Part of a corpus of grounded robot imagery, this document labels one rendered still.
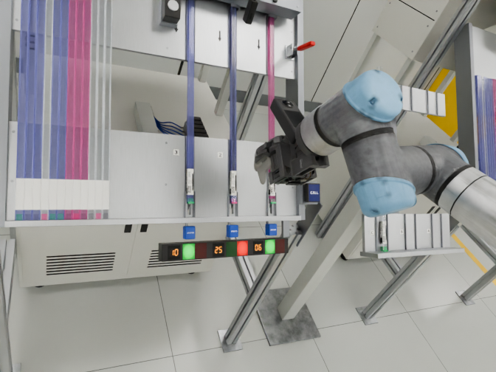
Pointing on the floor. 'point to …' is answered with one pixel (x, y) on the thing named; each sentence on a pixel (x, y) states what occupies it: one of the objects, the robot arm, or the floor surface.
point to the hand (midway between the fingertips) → (260, 164)
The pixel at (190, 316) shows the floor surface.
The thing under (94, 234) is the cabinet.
